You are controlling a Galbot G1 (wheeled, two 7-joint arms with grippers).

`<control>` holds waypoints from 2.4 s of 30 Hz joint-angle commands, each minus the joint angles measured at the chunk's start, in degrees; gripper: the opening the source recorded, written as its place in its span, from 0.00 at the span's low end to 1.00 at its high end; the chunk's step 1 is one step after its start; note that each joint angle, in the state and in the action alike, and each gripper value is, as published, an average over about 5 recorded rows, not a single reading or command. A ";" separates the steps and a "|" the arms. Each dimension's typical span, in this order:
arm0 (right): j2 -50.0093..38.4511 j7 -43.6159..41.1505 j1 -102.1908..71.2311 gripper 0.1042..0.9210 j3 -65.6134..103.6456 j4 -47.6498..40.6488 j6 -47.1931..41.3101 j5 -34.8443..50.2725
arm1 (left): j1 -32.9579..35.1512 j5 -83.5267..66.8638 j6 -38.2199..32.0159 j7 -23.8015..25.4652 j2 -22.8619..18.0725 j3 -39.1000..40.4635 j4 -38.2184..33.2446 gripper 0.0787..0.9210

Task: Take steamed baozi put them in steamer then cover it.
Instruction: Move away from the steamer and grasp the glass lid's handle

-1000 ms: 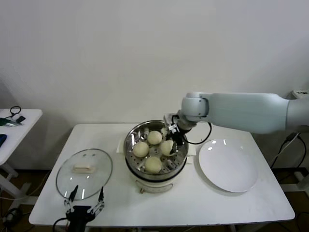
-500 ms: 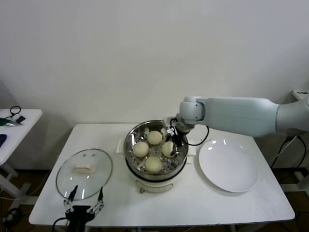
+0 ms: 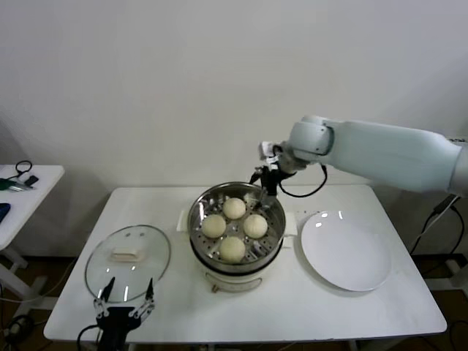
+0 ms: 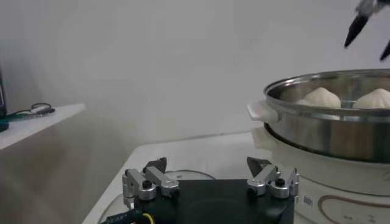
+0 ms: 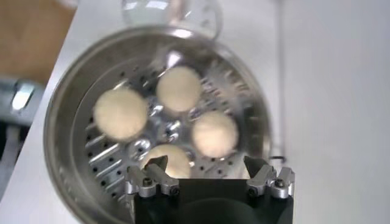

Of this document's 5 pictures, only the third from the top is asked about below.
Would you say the black power adapter cable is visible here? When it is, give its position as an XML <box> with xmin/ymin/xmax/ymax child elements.
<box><xmin>407</xmin><ymin>193</ymin><xmax>466</xmax><ymax>257</ymax></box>

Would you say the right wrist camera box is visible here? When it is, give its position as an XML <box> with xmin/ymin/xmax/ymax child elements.
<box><xmin>258</xmin><ymin>141</ymin><xmax>279</xmax><ymax>164</ymax></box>

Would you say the round glass pot lid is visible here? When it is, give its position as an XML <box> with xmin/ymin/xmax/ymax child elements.
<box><xmin>84</xmin><ymin>224</ymin><xmax>172</xmax><ymax>303</ymax></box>

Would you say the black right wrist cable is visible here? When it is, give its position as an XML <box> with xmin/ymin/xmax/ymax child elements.
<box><xmin>278</xmin><ymin>163</ymin><xmax>328</xmax><ymax>198</ymax></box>

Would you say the white side table with tools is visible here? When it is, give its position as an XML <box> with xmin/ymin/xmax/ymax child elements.
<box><xmin>0</xmin><ymin>165</ymin><xmax>66</xmax><ymax>306</ymax></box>

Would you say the white steamed baozi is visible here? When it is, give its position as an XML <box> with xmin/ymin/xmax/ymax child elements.
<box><xmin>243</xmin><ymin>214</ymin><xmax>269</xmax><ymax>239</ymax></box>
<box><xmin>201</xmin><ymin>214</ymin><xmax>227</xmax><ymax>238</ymax></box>
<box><xmin>218</xmin><ymin>236</ymin><xmax>246</xmax><ymax>264</ymax></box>
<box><xmin>222</xmin><ymin>197</ymin><xmax>246</xmax><ymax>220</ymax></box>

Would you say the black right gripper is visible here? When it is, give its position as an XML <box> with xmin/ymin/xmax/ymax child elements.
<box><xmin>249</xmin><ymin>165</ymin><xmax>284</xmax><ymax>211</ymax></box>

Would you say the black cable loop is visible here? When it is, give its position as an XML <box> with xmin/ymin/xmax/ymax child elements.
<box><xmin>7</xmin><ymin>160</ymin><xmax>34</xmax><ymax>182</ymax></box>

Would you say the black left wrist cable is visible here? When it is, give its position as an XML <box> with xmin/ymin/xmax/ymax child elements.
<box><xmin>76</xmin><ymin>323</ymin><xmax>102</xmax><ymax>351</ymax></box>

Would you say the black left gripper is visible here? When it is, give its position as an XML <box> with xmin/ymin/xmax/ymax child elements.
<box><xmin>94</xmin><ymin>276</ymin><xmax>156</xmax><ymax>351</ymax></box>

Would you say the perforated steel steamer basket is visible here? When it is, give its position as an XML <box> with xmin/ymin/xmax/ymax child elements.
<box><xmin>176</xmin><ymin>181</ymin><xmax>298</xmax><ymax>266</ymax></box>

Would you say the white electric cooker base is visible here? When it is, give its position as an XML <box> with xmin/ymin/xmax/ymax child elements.
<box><xmin>189</xmin><ymin>233</ymin><xmax>295</xmax><ymax>294</ymax></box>

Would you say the green handled tool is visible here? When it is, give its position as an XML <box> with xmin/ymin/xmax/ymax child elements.
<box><xmin>0</xmin><ymin>178</ymin><xmax>37</xmax><ymax>192</ymax></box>

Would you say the black floor cable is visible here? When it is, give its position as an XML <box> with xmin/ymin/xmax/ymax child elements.
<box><xmin>0</xmin><ymin>314</ymin><xmax>37</xmax><ymax>344</ymax></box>

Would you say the large white plate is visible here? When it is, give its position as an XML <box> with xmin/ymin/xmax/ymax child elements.
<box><xmin>300</xmin><ymin>209</ymin><xmax>391</xmax><ymax>293</ymax></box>

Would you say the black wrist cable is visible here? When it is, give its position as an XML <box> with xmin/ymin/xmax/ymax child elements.
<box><xmin>76</xmin><ymin>323</ymin><xmax>102</xmax><ymax>351</ymax></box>
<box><xmin>278</xmin><ymin>163</ymin><xmax>328</xmax><ymax>198</ymax></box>

